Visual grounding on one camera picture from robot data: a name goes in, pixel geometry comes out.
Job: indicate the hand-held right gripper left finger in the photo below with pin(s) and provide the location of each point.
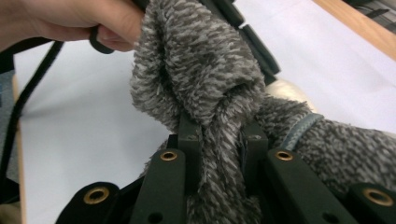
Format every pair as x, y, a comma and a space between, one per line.
191, 155

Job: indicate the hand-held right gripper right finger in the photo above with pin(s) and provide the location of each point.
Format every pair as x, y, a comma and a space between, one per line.
253, 146

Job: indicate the grey fuzzy cloth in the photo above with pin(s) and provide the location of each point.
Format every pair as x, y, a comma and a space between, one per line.
202, 62

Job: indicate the wooden table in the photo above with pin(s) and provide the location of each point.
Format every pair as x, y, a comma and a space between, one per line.
367, 28

